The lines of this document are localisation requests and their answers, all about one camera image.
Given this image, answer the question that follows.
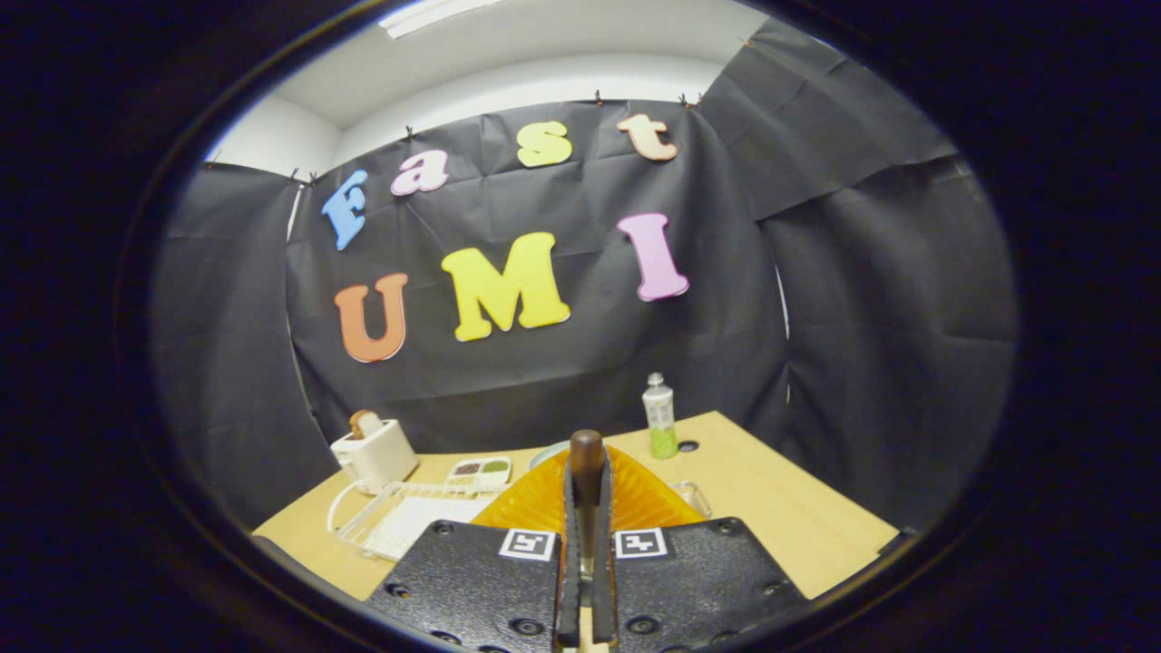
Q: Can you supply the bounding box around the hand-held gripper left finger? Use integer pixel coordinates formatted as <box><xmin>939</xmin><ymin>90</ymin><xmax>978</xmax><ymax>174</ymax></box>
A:
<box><xmin>366</xmin><ymin>446</ymin><xmax>586</xmax><ymax>653</ymax></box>

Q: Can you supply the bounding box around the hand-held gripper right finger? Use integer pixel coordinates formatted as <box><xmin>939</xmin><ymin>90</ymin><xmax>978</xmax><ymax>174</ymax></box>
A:
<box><xmin>591</xmin><ymin>444</ymin><xmax>810</xmax><ymax>653</ymax></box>

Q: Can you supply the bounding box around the clear basket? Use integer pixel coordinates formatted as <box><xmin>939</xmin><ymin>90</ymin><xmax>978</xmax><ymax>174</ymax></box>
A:
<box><xmin>669</xmin><ymin>480</ymin><xmax>714</xmax><ymax>520</ymax></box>

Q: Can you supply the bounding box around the white wire dish rack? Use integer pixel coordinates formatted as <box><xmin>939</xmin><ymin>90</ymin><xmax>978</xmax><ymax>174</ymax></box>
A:
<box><xmin>327</xmin><ymin>478</ymin><xmax>509</xmax><ymax>563</ymax></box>

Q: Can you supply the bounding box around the wooden handled spoon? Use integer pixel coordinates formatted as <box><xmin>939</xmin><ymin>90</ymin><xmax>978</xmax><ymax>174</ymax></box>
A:
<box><xmin>568</xmin><ymin>430</ymin><xmax>607</xmax><ymax>581</ymax></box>

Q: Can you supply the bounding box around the white divided dish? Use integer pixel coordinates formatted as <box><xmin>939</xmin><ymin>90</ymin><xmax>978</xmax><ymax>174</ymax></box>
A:
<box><xmin>446</xmin><ymin>456</ymin><xmax>512</xmax><ymax>491</ymax></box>

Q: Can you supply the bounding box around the white drip tray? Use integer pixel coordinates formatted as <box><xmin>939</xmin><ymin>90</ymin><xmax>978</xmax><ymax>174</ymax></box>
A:
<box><xmin>367</xmin><ymin>495</ymin><xmax>495</xmax><ymax>560</ymax></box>

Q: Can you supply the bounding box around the white toaster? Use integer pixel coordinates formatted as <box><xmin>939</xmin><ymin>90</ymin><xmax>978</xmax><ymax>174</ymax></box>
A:
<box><xmin>330</xmin><ymin>419</ymin><xmax>420</xmax><ymax>495</ymax></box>

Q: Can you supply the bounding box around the green drink bottle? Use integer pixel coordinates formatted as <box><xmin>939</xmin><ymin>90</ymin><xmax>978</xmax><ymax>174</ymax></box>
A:
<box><xmin>642</xmin><ymin>373</ymin><xmax>678</xmax><ymax>460</ymax></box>

